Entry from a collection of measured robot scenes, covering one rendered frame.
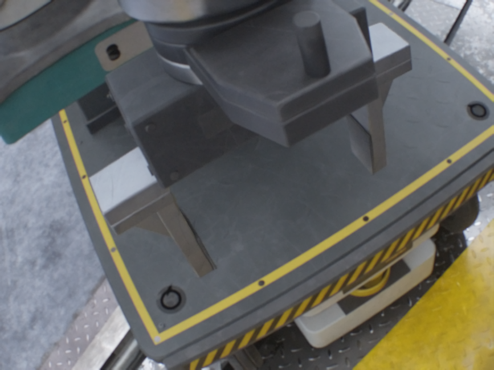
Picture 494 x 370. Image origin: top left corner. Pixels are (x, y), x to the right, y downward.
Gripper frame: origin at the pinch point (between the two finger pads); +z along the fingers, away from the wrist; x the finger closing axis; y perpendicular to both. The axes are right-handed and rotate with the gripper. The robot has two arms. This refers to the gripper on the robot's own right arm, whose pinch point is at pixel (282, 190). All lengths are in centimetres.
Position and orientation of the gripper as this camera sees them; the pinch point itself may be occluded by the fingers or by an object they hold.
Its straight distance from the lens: 37.3
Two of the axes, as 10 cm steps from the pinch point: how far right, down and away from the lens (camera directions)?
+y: -4.7, -6.5, 6.0
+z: 2.1, 5.7, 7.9
